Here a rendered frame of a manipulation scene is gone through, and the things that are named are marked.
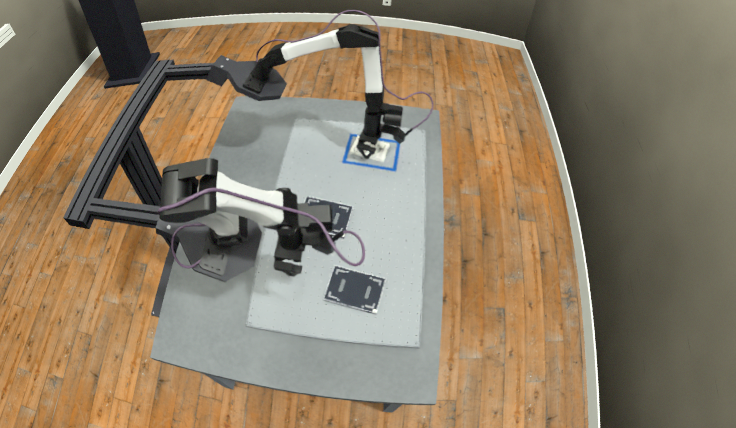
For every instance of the blue tape outline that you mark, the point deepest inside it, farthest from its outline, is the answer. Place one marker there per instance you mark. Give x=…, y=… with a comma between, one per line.
x=368, y=165

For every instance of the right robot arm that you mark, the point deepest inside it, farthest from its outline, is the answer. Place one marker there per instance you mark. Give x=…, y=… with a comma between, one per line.
x=228, y=206

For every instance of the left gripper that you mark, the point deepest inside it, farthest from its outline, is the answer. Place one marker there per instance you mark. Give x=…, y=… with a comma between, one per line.
x=371, y=134

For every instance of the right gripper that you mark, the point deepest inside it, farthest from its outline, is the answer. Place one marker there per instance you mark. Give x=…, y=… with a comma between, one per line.
x=292, y=249

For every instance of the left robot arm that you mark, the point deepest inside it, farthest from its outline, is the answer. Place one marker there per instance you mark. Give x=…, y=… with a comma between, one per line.
x=349, y=37

